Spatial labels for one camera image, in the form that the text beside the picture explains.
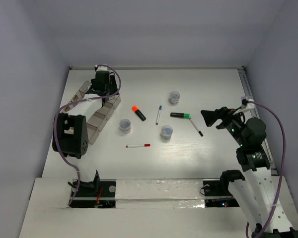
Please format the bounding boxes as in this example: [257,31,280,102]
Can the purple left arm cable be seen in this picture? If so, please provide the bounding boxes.
[53,64,122,206]

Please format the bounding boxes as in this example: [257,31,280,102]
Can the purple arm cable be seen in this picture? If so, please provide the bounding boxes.
[245,100,288,238]
[53,64,122,206]

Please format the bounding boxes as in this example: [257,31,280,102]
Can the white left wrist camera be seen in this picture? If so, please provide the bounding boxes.
[94,64,109,72]

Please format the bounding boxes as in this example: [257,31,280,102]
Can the black-capped white marker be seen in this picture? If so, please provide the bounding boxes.
[189,118,204,137]

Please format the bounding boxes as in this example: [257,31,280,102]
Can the orange-capped black highlighter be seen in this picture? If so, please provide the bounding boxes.
[132,106,147,121]

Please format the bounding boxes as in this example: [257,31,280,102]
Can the metal rail on table edge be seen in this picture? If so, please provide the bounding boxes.
[237,66,279,177]

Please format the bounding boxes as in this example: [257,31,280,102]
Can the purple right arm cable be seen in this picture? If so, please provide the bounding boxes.
[245,100,288,238]

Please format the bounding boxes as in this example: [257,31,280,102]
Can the clear jar of paper clips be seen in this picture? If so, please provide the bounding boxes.
[160,125,173,140]

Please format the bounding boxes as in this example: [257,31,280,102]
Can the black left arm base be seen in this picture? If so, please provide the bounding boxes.
[68,172,116,209]

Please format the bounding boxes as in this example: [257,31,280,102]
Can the blue-capped white marker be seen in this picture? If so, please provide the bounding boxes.
[155,105,162,125]

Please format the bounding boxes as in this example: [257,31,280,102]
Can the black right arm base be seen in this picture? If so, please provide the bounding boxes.
[199,180,239,208]

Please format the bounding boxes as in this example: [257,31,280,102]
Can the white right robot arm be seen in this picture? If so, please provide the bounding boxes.
[201,107,298,238]

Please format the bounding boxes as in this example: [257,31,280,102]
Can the green-capped black highlighter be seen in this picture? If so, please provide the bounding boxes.
[170,113,190,119]

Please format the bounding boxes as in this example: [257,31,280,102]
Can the clear three-bin organizer tray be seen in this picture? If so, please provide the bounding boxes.
[62,81,121,145]

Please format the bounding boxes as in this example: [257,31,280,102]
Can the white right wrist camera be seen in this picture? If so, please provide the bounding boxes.
[234,96,255,115]

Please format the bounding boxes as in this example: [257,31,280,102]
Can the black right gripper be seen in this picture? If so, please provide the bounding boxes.
[200,106,247,146]

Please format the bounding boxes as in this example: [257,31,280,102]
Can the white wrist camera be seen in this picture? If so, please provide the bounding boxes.
[234,96,255,115]
[94,64,109,72]

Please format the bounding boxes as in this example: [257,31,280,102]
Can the red-capped white marker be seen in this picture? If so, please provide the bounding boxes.
[126,143,151,148]

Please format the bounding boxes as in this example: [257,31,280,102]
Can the clear paper clip jar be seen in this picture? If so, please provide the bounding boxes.
[168,91,181,105]
[119,119,132,133]

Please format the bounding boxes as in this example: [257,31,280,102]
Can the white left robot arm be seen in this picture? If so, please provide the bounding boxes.
[52,66,120,196]

